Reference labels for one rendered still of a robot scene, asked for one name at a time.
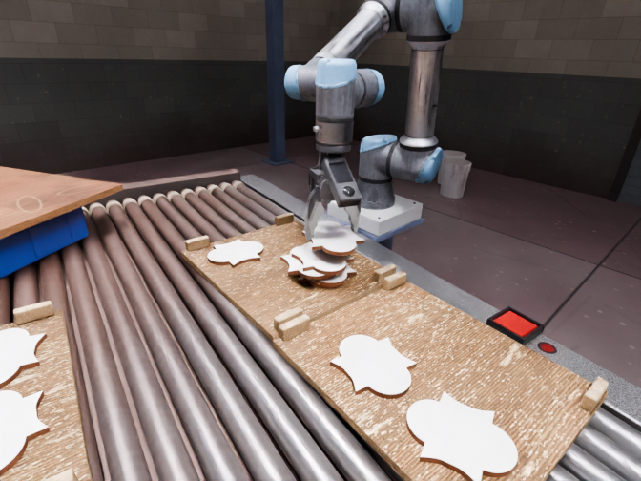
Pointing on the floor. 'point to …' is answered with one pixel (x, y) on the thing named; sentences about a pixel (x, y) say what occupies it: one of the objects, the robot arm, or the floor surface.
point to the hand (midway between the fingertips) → (333, 236)
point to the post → (275, 50)
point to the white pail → (454, 177)
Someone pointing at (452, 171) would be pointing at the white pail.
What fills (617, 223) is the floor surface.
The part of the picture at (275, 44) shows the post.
